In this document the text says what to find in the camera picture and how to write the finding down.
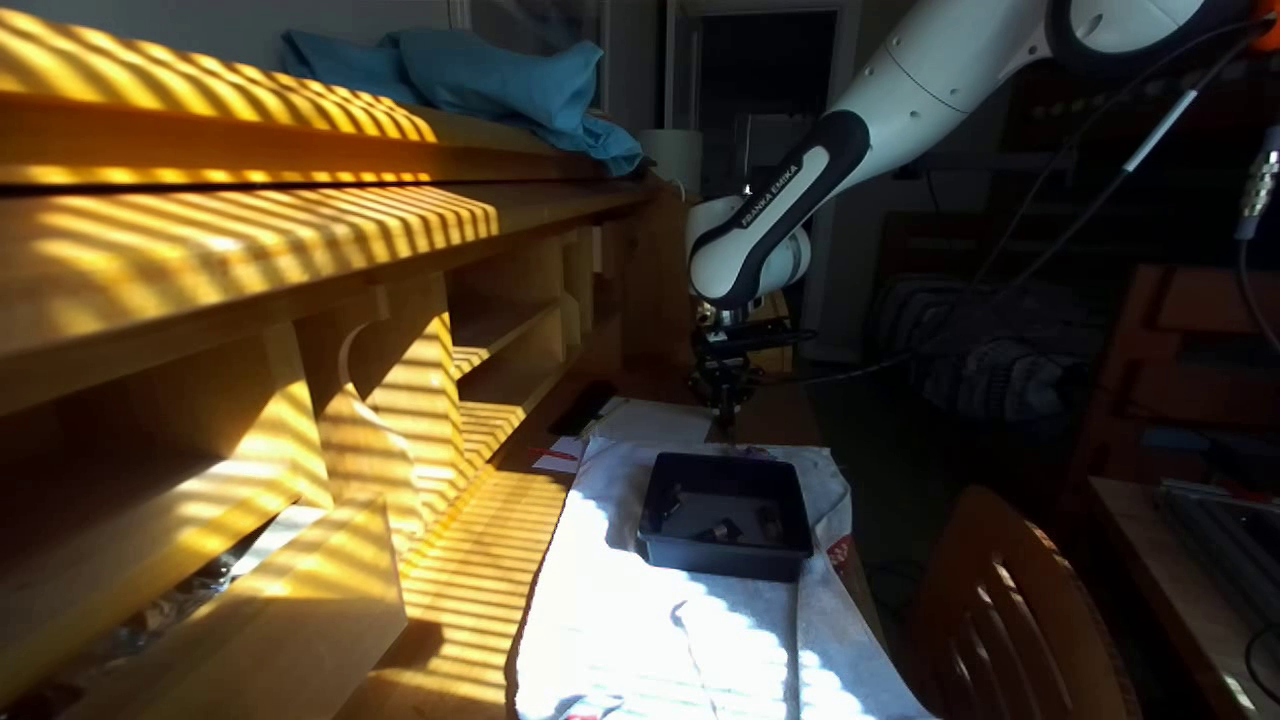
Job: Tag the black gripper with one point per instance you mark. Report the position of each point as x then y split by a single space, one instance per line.
742 347

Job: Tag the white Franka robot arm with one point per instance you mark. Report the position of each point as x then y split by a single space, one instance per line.
921 83

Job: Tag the black plastic tray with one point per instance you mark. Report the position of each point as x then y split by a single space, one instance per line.
724 552

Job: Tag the white paper sheet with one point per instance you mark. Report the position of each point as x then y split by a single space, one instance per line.
644 425

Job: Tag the small printed paper scrap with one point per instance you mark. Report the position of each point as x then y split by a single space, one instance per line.
562 463

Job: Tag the white towel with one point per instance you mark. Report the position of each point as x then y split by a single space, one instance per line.
640 626

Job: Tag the striped couch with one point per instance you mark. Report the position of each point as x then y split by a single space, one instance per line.
1002 363

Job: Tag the blue cloth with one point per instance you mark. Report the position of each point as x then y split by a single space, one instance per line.
506 83

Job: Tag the wooden side table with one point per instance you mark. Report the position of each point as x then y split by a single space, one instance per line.
1173 601

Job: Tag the orange wooden chair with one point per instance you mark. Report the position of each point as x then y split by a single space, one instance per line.
1215 303

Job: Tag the dark shelf unit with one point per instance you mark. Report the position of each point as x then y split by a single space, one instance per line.
1202 212

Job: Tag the grey flat electronic device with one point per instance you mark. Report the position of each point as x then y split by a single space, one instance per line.
1241 545

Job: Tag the wooden desk hutch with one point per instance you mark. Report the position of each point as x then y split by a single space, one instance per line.
202 267

